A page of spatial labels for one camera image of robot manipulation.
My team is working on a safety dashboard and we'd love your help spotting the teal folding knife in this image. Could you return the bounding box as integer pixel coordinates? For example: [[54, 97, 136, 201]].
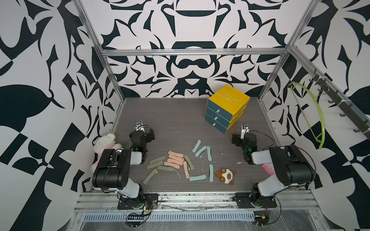
[[209, 164, 214, 182], [207, 146, 213, 162], [189, 174, 207, 182], [195, 146, 207, 157], [192, 140, 201, 153]]

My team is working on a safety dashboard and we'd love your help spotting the yellow teal drawer cabinet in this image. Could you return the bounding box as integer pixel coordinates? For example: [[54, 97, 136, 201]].
[[205, 85, 251, 134]]

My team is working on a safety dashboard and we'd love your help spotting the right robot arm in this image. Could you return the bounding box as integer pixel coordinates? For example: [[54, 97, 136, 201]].
[[232, 132, 316, 206]]

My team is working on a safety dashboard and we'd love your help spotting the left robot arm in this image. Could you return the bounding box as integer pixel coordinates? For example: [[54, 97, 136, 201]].
[[92, 125, 155, 201]]

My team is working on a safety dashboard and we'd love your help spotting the olive folding knife middle left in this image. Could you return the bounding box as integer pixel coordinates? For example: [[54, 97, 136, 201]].
[[146, 160, 164, 169]]

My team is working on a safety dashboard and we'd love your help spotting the olive folding knife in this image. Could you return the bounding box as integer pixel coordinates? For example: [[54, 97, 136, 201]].
[[157, 166, 174, 171], [146, 160, 164, 169], [149, 156, 166, 164], [184, 155, 195, 170]]

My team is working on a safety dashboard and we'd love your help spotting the olive folding knife upper left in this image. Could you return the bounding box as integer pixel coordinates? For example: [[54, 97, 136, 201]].
[[149, 156, 166, 164]]

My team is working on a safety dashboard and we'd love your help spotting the white teddy bear pink shirt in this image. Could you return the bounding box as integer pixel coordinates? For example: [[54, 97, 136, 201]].
[[91, 133, 122, 173]]

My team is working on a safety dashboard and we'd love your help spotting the pink alarm clock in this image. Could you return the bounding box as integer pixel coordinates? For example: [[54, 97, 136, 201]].
[[262, 164, 275, 175]]

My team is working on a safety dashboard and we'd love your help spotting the olive folding knife centre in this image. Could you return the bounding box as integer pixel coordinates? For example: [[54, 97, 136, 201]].
[[157, 166, 174, 171]]

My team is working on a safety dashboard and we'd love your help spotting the brown white plush toy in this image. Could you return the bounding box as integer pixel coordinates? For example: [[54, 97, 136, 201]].
[[214, 168, 236, 185]]

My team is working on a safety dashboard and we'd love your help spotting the olive folding knife lowest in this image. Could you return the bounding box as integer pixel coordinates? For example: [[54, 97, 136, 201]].
[[143, 169, 158, 184]]

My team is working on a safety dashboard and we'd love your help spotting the pink folding knife top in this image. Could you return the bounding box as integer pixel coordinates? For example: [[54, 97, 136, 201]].
[[168, 151, 184, 158]]

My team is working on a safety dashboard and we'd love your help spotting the olive folding knife right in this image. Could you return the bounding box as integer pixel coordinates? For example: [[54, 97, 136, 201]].
[[184, 155, 195, 170]]

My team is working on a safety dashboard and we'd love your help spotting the pink folding knife upright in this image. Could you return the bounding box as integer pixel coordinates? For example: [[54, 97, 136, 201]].
[[183, 161, 190, 179]]

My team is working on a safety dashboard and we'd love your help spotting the green hanging hoop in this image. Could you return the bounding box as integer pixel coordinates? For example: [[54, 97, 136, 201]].
[[289, 82, 326, 150]]

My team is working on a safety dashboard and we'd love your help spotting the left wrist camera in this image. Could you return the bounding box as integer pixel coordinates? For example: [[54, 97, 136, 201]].
[[135, 120, 145, 132]]

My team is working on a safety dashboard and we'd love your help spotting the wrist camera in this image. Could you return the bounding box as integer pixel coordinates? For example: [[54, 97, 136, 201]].
[[240, 124, 250, 140], [135, 120, 145, 132]]

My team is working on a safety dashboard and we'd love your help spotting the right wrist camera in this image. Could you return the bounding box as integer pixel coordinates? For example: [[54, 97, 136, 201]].
[[240, 124, 250, 140]]

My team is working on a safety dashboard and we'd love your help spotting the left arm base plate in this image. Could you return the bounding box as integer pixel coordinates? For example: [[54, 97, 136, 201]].
[[118, 193, 159, 210]]

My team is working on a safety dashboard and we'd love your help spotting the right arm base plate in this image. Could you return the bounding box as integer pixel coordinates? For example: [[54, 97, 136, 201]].
[[232, 192, 277, 208]]

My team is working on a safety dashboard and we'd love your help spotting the aluminium frame rail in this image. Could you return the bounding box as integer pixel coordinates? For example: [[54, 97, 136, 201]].
[[101, 48, 287, 57]]

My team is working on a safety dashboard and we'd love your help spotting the black wall hook rack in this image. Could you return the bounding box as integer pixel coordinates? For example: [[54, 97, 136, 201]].
[[310, 69, 370, 140]]

